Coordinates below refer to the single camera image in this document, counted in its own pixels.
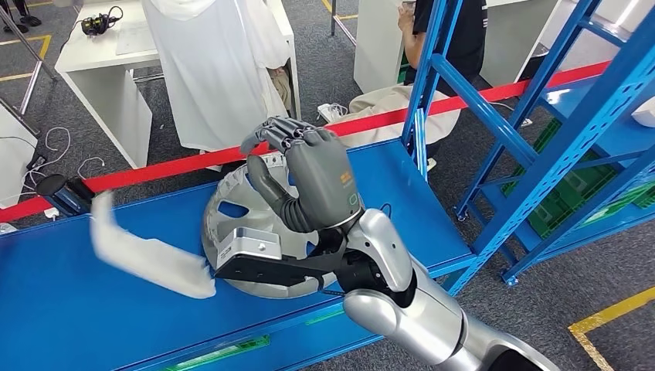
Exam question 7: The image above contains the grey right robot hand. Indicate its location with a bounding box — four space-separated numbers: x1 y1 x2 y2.
239 116 365 235

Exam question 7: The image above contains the silver wheel hubcap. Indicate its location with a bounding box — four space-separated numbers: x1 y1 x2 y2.
201 152 341 301

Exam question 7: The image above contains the white plastic trim part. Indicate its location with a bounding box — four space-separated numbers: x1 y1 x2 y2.
632 97 655 128
89 190 218 301

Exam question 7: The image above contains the blue metal shelf rack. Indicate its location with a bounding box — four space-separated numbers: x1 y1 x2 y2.
0 0 655 371
454 0 655 288

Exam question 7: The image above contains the white power strip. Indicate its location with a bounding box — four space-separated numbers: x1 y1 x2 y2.
317 102 349 123

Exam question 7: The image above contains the beige bag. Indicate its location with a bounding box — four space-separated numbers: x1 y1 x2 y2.
268 66 293 110

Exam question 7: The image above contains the green plastic crate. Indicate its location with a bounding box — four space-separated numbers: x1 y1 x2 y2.
501 118 620 239
162 335 271 371
305 308 346 327
588 180 655 225

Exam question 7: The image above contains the red barrier belt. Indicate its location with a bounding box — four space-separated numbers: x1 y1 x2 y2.
0 60 613 225

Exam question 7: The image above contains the person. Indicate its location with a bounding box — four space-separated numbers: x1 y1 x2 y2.
2 0 43 34
317 0 487 172

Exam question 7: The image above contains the white table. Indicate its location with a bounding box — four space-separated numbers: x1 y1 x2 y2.
480 0 558 87
53 0 303 170

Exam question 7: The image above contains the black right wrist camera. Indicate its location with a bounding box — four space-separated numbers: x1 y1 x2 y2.
213 227 354 288

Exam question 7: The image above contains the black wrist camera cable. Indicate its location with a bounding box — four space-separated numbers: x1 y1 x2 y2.
317 276 351 299

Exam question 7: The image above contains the metal frame leg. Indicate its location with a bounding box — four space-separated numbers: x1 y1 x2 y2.
330 0 358 47

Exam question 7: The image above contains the white cable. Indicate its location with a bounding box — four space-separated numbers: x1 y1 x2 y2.
21 127 72 186
75 156 106 181

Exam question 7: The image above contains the black barrier post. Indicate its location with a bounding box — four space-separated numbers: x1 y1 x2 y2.
34 174 97 219

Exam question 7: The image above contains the black device with cables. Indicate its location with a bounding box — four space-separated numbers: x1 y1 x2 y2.
80 5 124 38

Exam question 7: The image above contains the chrome metal frame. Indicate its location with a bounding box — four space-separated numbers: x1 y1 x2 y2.
0 5 58 138

